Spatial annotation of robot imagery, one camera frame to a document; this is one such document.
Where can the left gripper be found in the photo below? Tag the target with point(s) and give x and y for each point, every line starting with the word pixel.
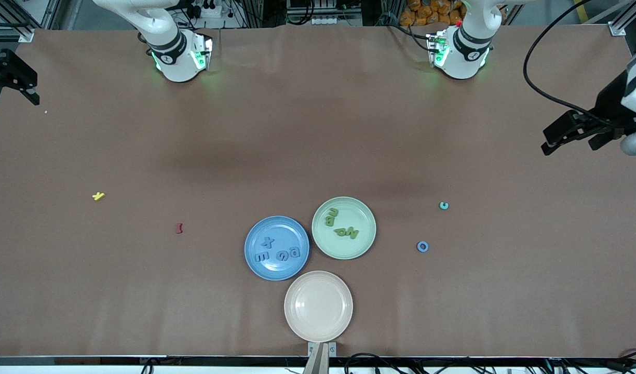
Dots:
pixel 610 105

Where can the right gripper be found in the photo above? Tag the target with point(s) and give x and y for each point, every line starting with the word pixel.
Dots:
pixel 6 70

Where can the green foam letter N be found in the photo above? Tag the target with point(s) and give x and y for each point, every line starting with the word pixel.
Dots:
pixel 353 234

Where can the green foam letter B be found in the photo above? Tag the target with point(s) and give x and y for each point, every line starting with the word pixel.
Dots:
pixel 329 221

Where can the blue foam letter X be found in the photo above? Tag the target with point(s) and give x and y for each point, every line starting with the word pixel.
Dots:
pixel 267 242

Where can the blue foam letter E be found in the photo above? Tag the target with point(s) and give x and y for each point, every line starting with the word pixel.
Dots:
pixel 261 257

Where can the blue foam capital letter G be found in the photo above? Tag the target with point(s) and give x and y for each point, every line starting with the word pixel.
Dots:
pixel 295 252

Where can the blue foam lowercase letter g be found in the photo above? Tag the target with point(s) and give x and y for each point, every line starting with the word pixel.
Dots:
pixel 283 255

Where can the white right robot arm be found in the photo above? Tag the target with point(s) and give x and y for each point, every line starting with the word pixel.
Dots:
pixel 167 41

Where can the white power strip black plugs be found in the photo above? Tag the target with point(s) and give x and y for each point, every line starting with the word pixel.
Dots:
pixel 203 9

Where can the blue foam letter O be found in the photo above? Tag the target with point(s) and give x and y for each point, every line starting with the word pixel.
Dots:
pixel 422 246

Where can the bag of orange items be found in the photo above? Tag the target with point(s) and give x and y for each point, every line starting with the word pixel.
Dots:
pixel 424 13

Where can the green plate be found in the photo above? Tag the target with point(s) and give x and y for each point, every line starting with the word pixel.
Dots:
pixel 349 249

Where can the beige plate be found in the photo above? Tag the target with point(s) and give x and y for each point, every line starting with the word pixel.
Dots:
pixel 318 306

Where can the blue plate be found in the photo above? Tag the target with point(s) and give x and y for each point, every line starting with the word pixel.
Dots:
pixel 276 270

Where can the aluminium frame post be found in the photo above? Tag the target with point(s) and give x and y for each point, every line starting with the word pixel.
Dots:
pixel 621 21
pixel 11 23

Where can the grey metal bracket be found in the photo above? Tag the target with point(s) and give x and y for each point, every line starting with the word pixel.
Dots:
pixel 322 350

